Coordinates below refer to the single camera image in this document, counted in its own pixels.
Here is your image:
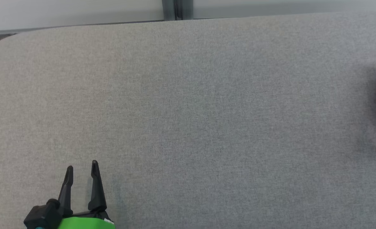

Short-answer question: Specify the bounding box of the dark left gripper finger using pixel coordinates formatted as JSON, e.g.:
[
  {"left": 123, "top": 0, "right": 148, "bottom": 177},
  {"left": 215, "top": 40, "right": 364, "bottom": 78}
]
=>
[
  {"left": 88, "top": 160, "right": 107, "bottom": 213},
  {"left": 58, "top": 165, "right": 74, "bottom": 217}
]

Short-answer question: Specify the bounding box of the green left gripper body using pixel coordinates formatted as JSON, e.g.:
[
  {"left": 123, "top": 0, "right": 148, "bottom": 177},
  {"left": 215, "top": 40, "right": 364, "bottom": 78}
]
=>
[{"left": 58, "top": 210, "right": 115, "bottom": 229}]

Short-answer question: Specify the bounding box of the grey fabric sofa cushion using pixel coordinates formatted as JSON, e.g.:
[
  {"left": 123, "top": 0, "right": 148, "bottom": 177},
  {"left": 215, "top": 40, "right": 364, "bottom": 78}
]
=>
[{"left": 0, "top": 11, "right": 376, "bottom": 229}]

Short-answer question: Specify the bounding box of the grey metal frame post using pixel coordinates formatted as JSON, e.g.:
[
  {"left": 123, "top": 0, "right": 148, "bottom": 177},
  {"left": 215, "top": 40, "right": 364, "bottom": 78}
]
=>
[
  {"left": 176, "top": 0, "right": 194, "bottom": 20},
  {"left": 161, "top": 0, "right": 176, "bottom": 21}
]

